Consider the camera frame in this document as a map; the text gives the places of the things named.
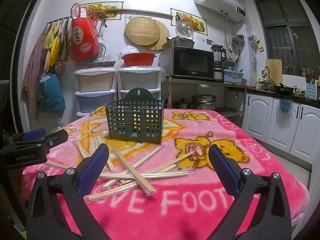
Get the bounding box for white water heater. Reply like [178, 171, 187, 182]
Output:
[194, 0, 246, 22]

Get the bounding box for blue hanging bag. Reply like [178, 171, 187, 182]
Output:
[39, 73, 66, 113]

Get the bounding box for black microwave oven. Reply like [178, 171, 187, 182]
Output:
[159, 47, 214, 80]

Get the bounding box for dark green utensil basket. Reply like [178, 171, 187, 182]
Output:
[105, 87, 164, 145]

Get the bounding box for wrapped chopsticks front left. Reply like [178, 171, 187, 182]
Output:
[87, 182, 138, 201]

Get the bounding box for left plastic drawer tower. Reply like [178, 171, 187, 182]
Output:
[74, 67, 117, 116]

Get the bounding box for plastic drawer tower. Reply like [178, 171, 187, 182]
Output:
[74, 67, 117, 116]
[117, 66, 161, 99]

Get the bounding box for steel pots on shelf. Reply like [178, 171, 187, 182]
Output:
[191, 95, 216, 110]

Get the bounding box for wooden cutting board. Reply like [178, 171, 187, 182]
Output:
[266, 59, 283, 86]

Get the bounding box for hanging clothes and towels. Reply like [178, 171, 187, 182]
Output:
[22, 17, 69, 120]

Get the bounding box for food poster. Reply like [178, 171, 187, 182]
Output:
[170, 8, 208, 36]
[81, 2, 124, 20]

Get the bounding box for food poster right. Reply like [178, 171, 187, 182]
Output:
[170, 8, 208, 36]

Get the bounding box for dark window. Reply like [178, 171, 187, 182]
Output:
[255, 0, 319, 72]

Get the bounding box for wrapped chopsticks horizontal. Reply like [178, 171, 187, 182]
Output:
[100, 171, 189, 179]

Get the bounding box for round bamboo tray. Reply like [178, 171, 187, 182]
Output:
[125, 17, 160, 46]

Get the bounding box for food poster left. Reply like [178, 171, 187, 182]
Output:
[81, 2, 124, 20]

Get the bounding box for metal kitchen shelf rack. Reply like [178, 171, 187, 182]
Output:
[161, 77, 247, 127]

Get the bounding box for wooden chopsticks pair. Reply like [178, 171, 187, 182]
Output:
[112, 147, 157, 196]

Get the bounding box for red plastic basin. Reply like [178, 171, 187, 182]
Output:
[122, 53, 156, 67]

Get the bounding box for right plastic drawer tower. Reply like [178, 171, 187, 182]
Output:
[117, 66, 161, 99]

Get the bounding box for black blender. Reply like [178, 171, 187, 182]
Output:
[211, 44, 226, 66]

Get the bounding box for white kitchen cabinets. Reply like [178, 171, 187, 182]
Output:
[243, 93, 319, 165]

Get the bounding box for red gift bag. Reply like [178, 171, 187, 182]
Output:
[70, 3, 99, 61]

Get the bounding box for wrapped chopsticks long diagonal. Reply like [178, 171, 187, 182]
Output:
[100, 151, 195, 189]

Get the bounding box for wrapped chopsticks left side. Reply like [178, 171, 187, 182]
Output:
[73, 140, 91, 159]

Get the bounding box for pink cartoon bear blanket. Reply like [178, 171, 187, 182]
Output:
[23, 107, 309, 239]

